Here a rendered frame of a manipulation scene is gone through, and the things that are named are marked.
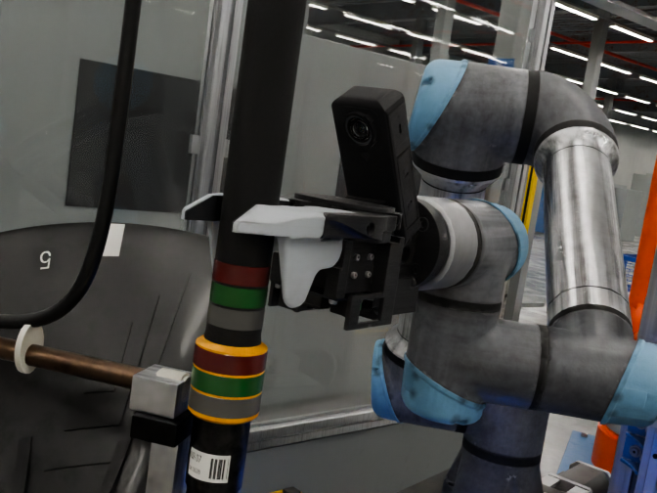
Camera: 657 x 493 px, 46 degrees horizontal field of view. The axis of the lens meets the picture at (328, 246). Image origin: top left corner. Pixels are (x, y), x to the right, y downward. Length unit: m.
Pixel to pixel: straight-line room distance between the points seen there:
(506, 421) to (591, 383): 0.47
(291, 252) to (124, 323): 0.18
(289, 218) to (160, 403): 0.14
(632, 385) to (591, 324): 0.06
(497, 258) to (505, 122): 0.32
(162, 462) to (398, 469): 1.35
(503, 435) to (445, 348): 0.50
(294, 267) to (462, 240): 0.19
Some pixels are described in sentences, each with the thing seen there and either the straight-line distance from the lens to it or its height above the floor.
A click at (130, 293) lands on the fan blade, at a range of 0.60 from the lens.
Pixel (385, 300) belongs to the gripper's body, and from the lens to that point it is 0.53.
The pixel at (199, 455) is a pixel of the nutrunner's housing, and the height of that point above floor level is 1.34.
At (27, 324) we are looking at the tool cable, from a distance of 0.53.
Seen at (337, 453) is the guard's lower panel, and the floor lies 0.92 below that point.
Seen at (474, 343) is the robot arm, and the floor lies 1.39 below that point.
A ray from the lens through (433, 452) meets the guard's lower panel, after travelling 1.89.
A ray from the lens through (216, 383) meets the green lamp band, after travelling 0.46.
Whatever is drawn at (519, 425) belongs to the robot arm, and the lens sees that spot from 1.15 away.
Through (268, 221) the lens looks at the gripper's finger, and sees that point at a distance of 0.43.
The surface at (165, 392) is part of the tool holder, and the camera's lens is 0.48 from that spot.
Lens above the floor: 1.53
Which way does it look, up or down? 7 degrees down
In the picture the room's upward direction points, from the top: 8 degrees clockwise
